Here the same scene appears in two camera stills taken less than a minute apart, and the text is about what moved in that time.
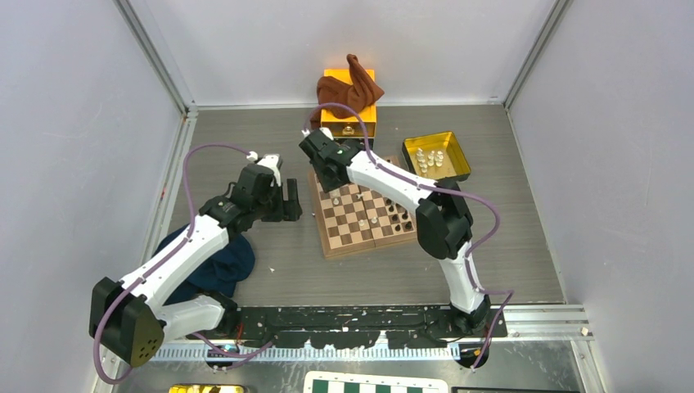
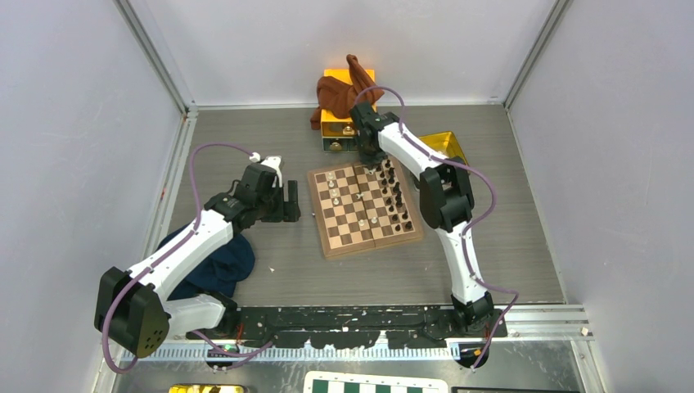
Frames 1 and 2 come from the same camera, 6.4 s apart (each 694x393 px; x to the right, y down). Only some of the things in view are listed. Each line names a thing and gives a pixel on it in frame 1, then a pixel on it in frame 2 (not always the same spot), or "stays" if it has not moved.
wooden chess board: (350, 219) stays
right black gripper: (327, 184) -> (372, 162)
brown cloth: (362, 92) stays
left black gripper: (293, 206) stays
